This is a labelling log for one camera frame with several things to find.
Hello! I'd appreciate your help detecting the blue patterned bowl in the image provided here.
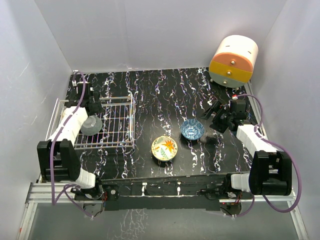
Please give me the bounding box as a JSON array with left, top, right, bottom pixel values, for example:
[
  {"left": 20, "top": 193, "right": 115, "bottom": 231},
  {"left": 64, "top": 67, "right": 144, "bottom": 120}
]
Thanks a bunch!
[{"left": 180, "top": 118, "right": 205, "bottom": 141}]

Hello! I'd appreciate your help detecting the white wire dish rack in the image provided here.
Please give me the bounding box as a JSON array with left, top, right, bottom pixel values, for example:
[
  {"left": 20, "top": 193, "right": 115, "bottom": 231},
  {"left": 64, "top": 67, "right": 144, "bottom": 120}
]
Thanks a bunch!
[{"left": 46, "top": 94, "right": 137, "bottom": 151}]

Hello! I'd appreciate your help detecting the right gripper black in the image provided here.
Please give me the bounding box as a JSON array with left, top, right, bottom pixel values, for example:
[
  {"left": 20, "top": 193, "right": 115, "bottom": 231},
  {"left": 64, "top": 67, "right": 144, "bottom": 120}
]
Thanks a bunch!
[{"left": 199, "top": 100, "right": 234, "bottom": 133}]

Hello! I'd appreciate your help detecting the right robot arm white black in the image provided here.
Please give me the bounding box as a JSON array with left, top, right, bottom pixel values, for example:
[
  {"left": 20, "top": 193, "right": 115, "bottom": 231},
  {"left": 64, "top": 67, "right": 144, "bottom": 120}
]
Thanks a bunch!
[{"left": 201, "top": 100, "right": 292, "bottom": 199}]

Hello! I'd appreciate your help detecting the grey bowl red rim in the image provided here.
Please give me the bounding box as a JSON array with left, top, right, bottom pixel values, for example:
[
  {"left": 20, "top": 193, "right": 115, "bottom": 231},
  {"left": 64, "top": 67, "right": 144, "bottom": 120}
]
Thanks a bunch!
[{"left": 80, "top": 115, "right": 103, "bottom": 136}]

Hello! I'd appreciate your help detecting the aluminium frame rail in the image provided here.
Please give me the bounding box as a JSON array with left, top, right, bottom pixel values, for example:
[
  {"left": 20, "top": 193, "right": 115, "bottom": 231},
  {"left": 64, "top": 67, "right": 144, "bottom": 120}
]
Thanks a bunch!
[{"left": 17, "top": 82, "right": 310, "bottom": 240}]

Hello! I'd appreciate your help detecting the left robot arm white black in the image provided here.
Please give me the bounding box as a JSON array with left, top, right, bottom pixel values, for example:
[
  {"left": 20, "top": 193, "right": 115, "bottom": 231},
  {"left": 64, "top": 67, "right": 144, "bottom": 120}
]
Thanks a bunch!
[{"left": 37, "top": 80, "right": 104, "bottom": 200}]

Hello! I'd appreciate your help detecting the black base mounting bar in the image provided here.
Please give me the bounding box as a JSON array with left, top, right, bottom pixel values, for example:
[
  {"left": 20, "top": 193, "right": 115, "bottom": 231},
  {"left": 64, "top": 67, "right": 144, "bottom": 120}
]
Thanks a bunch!
[{"left": 72, "top": 175, "right": 253, "bottom": 211}]

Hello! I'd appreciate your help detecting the round pastel drawer cabinet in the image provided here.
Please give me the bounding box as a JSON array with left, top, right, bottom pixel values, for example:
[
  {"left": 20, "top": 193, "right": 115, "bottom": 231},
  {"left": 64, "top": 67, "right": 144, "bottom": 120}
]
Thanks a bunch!
[{"left": 208, "top": 35, "right": 259, "bottom": 89}]

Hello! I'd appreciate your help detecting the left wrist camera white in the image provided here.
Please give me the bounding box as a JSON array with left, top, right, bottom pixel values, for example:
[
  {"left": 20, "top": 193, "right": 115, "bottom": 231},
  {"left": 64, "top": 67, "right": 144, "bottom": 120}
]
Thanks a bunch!
[{"left": 71, "top": 74, "right": 83, "bottom": 88}]

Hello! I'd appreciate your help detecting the orange flower bowl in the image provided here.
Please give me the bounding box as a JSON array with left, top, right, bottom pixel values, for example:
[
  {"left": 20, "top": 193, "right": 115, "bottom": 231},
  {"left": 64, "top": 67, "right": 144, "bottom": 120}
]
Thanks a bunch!
[{"left": 151, "top": 136, "right": 178, "bottom": 162}]

